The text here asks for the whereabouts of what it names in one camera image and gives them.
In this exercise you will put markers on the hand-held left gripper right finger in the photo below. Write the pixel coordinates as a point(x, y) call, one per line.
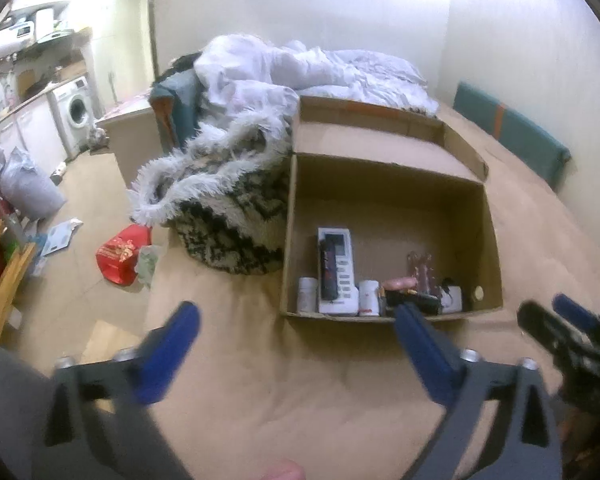
point(425, 355)

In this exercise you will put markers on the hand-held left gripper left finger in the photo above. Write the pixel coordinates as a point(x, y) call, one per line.
point(167, 355)

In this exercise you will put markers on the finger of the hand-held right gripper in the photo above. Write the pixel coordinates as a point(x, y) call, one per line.
point(540, 320)
point(575, 310)

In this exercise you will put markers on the black stick with silver tip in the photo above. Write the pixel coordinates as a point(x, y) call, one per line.
point(415, 302)

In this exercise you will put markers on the white square plastic bottle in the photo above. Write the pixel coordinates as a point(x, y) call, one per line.
point(451, 300)

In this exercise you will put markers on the pink oval pad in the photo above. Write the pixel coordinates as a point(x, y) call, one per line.
point(399, 284)

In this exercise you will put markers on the white pill bottle blue label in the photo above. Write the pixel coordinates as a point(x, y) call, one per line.
point(369, 299)

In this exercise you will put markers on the white remote control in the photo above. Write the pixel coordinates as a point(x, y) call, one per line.
point(347, 270)

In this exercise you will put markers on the plain white pill bottle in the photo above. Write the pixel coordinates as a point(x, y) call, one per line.
point(307, 295)

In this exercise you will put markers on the brown cardboard box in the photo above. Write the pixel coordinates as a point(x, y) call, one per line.
point(380, 200)

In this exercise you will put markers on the green plastic bag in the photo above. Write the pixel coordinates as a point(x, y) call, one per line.
point(147, 260)

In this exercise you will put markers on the red gift bag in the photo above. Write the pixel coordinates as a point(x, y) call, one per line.
point(117, 257)

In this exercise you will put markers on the black white shaggy blanket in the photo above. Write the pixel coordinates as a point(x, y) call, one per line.
point(220, 230)

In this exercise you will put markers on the white blue paper package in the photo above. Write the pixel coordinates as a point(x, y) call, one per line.
point(60, 237)

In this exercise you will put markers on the person's grey pants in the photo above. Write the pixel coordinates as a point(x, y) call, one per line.
point(10, 410)

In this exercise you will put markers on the yellow wooden chair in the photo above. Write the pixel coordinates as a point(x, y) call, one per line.
point(0, 305)

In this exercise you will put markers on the teal cushion with orange stripe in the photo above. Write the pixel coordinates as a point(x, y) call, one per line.
point(177, 100)
point(520, 135)

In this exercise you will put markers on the beige nightstand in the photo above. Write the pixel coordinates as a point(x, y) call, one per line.
point(130, 145)

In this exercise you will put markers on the grey plastic bag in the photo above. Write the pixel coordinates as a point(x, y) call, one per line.
point(30, 190)

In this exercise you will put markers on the white kitchen cabinet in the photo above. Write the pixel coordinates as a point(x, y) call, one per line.
point(35, 130)

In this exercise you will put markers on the white washing machine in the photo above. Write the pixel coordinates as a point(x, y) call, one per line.
point(75, 110)

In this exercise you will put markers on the dark cloth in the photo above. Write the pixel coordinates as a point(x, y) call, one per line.
point(182, 62)

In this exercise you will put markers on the white duvet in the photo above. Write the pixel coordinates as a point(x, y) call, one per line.
point(260, 67)

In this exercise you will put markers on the white kitchen container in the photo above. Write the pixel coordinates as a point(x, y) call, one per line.
point(44, 24)

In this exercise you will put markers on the white water heater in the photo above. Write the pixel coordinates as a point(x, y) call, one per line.
point(12, 35)

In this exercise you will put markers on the dark door frame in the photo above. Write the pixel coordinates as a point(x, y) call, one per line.
point(152, 35)

